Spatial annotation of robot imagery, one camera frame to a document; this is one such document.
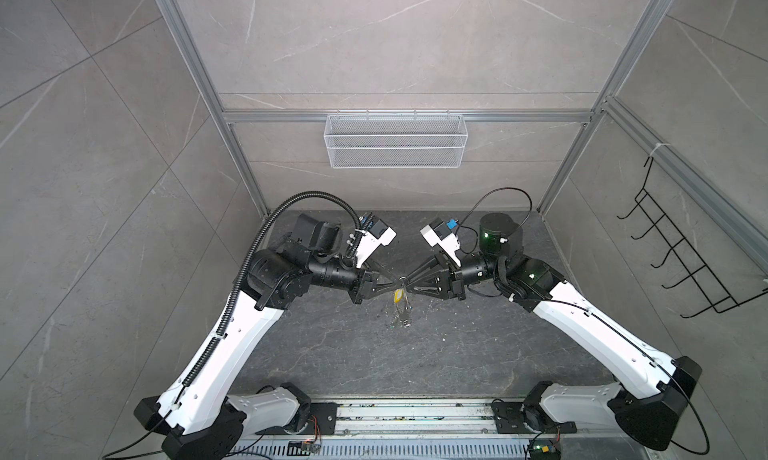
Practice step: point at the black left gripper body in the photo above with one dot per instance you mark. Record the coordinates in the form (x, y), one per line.
(360, 285)

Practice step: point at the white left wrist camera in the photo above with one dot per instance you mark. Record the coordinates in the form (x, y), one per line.
(375, 233)

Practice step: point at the black wire hook rack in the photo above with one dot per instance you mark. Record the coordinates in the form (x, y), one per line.
(717, 296)

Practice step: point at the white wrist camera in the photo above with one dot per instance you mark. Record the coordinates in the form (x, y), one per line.
(441, 233)
(375, 233)

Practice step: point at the white wire mesh basket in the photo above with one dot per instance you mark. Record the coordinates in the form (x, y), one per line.
(358, 141)

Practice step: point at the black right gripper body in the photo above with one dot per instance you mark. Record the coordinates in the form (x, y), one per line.
(456, 281)

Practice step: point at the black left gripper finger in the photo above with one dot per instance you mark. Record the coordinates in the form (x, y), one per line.
(387, 277)
(384, 288)

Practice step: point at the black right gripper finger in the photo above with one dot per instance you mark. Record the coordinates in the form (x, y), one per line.
(430, 291)
(433, 266)

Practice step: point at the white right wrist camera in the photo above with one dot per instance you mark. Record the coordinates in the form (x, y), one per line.
(441, 233)

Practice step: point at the aluminium frame profiles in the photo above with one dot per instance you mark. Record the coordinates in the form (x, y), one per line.
(634, 130)

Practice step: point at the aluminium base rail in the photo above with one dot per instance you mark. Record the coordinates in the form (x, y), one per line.
(398, 428)

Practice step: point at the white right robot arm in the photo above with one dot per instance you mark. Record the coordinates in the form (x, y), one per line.
(651, 390)

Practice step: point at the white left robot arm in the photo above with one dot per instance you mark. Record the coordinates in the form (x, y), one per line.
(197, 415)

